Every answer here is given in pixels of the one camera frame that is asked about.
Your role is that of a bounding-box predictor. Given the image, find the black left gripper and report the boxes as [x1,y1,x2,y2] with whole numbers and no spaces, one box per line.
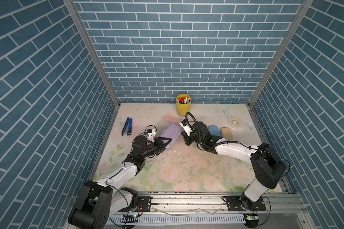
[140,137,171,160]

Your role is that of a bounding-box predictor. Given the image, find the grey umbrella case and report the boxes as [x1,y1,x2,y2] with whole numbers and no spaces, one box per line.
[160,124,181,147]

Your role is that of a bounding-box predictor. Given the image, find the beige zippered umbrella case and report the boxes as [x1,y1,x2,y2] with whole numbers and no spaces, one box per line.
[221,127,234,141]

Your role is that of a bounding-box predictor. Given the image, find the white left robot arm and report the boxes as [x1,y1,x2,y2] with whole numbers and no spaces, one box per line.
[68,135,176,229]

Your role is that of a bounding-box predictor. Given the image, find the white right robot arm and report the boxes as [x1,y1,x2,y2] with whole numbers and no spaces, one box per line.
[180,120,286,210]

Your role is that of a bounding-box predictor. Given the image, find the clear tape roll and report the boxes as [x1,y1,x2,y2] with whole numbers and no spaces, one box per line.
[227,116,243,129]

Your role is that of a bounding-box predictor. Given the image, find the yellow pen cup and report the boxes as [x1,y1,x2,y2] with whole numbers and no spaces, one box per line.
[176,94,192,117]

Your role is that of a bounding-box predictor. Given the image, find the markers in cup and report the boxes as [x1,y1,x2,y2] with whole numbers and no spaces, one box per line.
[177,96,191,105]

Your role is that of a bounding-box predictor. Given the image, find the blue black stapler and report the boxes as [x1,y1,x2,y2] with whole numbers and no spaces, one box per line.
[121,117,132,136]

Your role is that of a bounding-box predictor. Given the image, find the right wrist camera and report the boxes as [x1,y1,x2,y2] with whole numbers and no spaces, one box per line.
[180,119,193,136]

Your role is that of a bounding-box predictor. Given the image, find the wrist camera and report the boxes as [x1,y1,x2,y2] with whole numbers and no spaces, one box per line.
[145,128,157,142]
[180,119,193,136]

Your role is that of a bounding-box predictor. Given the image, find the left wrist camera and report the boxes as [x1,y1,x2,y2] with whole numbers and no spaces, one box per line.
[145,128,157,142]

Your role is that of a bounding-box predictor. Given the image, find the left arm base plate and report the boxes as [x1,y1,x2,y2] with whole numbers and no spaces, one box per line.
[118,196,152,212]

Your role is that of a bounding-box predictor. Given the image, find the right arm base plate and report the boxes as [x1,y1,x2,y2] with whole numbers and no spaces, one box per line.
[222,194,266,211]

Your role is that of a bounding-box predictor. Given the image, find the aluminium front rail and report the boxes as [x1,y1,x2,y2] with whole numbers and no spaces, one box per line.
[104,192,314,229]

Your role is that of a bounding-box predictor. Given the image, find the aluminium corner post left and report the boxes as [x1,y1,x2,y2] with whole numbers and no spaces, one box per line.
[63,0,120,109]

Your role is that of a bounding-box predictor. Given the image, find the aluminium corner post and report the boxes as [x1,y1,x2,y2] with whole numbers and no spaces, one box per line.
[63,0,120,109]
[248,0,314,108]

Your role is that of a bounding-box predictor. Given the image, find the aluminium corner post right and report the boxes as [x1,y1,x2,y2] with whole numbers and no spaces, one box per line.
[248,0,314,108]

